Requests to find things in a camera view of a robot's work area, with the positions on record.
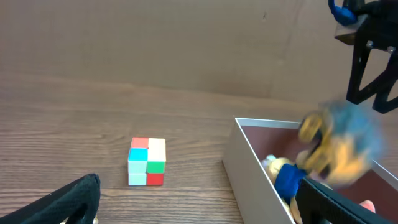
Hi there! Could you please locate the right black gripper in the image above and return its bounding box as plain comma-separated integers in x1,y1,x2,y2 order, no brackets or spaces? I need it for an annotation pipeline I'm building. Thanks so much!
343,0,397,114

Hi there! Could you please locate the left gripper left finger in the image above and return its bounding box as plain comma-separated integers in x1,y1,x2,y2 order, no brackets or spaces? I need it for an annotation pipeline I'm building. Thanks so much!
1,174,100,224

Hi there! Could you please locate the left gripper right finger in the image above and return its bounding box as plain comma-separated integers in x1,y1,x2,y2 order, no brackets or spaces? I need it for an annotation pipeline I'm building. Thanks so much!
295,178,397,224

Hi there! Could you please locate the yellow plush duck blue scarf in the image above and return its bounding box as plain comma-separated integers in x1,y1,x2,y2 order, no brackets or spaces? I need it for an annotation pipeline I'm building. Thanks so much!
261,154,376,224

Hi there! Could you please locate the yellow blue toy truck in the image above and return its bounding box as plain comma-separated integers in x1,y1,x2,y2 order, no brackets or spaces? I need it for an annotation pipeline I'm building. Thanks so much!
296,100,384,186

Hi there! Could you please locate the multicoloured puzzle cube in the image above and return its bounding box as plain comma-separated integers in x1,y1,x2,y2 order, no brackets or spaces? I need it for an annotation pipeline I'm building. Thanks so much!
127,137,167,186

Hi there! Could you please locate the white box maroon interior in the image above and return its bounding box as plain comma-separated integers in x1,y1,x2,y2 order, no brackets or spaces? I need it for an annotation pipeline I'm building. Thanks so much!
223,118,397,223

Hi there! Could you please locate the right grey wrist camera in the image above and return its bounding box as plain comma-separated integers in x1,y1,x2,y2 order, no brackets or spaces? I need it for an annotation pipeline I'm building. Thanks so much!
335,14,368,45

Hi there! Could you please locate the right blue cable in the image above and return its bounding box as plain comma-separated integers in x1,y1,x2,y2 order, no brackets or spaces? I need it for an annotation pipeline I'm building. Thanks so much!
328,0,358,27

